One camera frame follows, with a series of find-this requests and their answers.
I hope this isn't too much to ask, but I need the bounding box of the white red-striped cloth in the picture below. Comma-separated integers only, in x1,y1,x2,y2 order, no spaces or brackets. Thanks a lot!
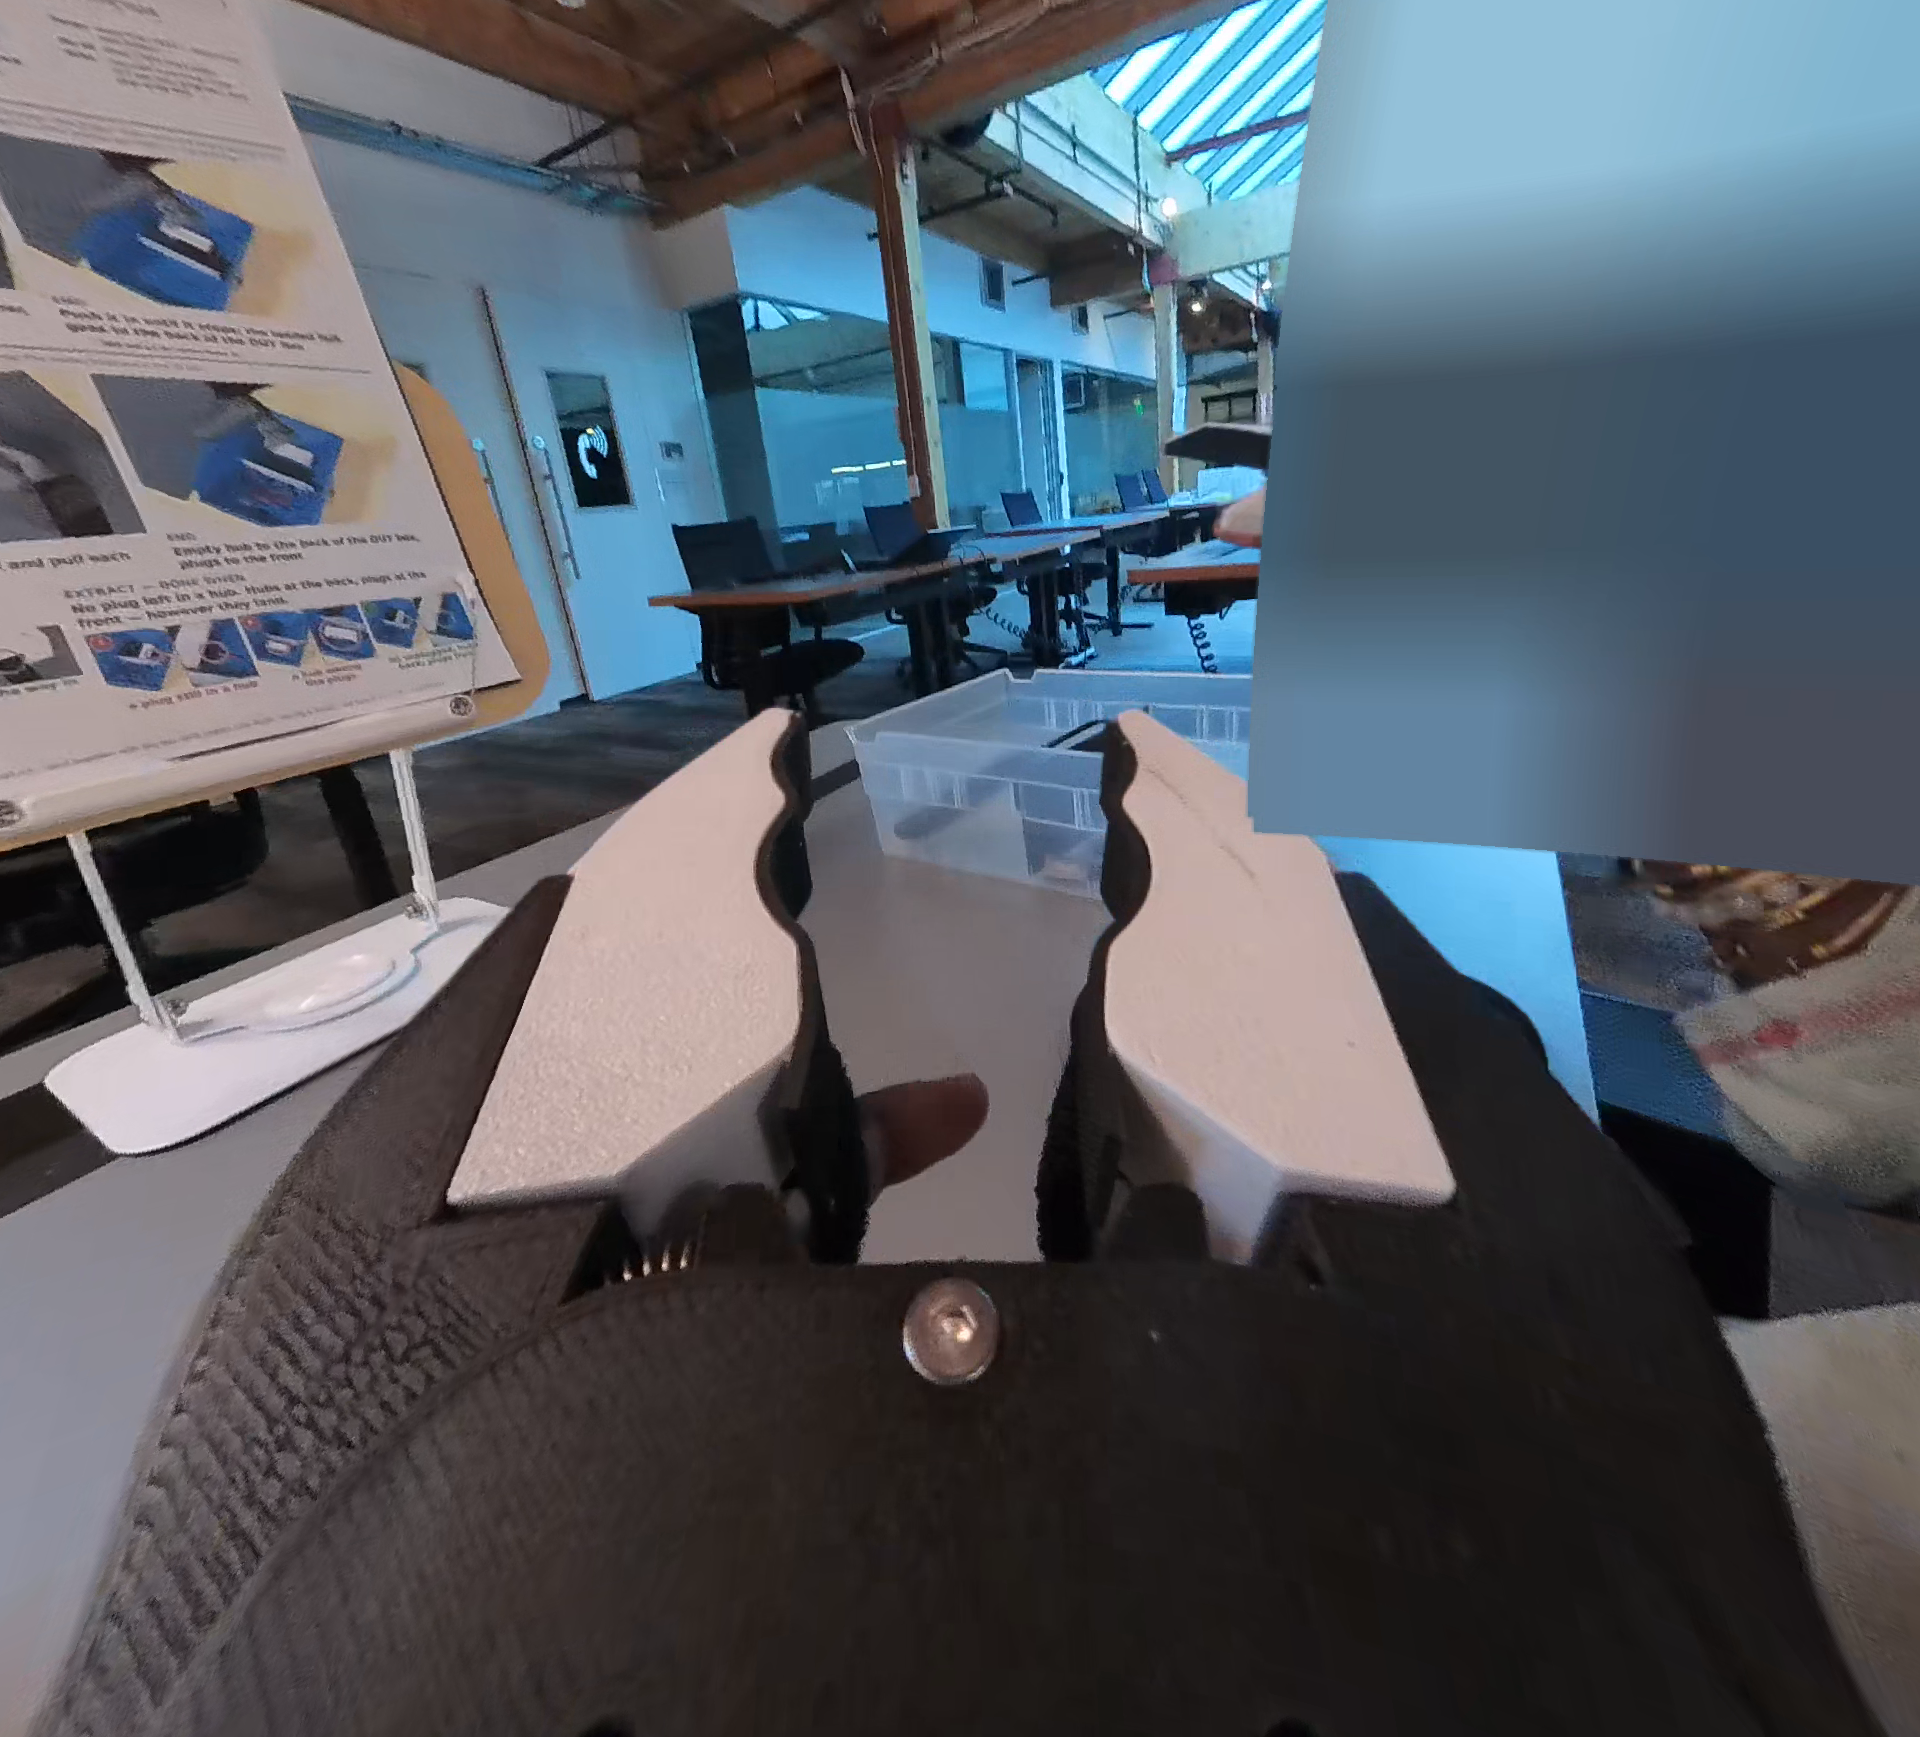
1668,968,1920,1210

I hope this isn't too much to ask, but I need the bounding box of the wooden pillar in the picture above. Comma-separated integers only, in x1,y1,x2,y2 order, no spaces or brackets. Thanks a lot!
865,102,952,533

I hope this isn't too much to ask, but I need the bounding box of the white door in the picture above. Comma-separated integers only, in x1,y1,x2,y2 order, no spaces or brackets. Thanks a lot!
475,286,605,706

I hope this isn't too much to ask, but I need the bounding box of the pale cloth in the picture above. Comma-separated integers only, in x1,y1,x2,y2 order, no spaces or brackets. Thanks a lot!
1722,1309,1920,1737

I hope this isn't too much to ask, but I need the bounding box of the clear plastic bin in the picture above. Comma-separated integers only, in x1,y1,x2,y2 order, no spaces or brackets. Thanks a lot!
845,668,1254,902

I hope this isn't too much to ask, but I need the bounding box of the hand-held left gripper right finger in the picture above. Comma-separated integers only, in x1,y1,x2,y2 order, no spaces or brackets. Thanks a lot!
1033,711,1457,1267

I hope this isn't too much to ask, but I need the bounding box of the black phone icon sign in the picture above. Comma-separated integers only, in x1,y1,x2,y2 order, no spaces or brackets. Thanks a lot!
544,371,633,512

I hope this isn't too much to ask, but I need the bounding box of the printed instruction poster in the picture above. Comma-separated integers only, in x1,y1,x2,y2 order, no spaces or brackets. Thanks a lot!
0,0,523,855

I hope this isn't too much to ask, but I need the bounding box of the white acrylic poster stand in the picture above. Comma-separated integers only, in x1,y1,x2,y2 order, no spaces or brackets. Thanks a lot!
44,747,512,1156

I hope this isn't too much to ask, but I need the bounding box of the wood-top office desk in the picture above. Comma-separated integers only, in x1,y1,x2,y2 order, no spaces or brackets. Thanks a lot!
647,548,995,701
971,506,1175,659
1127,543,1262,616

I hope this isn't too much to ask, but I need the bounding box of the black office chair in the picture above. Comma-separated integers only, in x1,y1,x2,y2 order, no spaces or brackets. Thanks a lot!
859,500,997,663
669,516,868,722

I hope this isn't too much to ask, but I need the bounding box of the person's left hand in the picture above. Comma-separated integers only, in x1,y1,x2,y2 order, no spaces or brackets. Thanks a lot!
873,1074,992,1191

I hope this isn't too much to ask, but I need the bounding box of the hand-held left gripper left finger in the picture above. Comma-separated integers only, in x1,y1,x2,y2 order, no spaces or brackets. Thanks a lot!
446,709,872,1267

